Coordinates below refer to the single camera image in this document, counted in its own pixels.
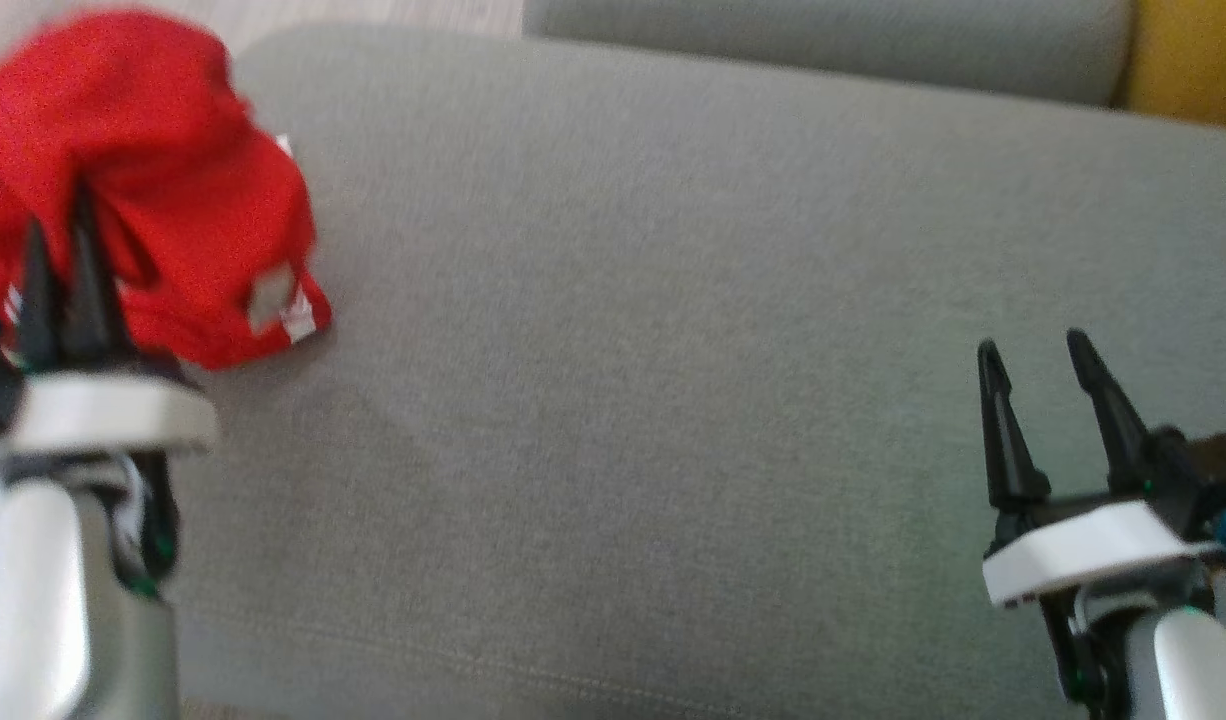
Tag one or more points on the grey sofa back cushion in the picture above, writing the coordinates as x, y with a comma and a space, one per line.
823, 40

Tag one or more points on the yellow sofa cushion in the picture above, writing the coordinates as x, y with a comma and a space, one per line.
1193, 55

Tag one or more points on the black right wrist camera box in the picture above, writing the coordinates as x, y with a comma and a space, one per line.
1208, 470

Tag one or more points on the grey sofa seat cushion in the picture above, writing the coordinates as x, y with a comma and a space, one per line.
673, 350

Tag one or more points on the red basketball jersey number 23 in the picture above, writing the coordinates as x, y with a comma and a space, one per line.
173, 180

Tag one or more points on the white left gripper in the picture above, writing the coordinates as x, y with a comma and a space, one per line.
103, 415

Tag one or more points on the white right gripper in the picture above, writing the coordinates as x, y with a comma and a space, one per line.
1083, 550

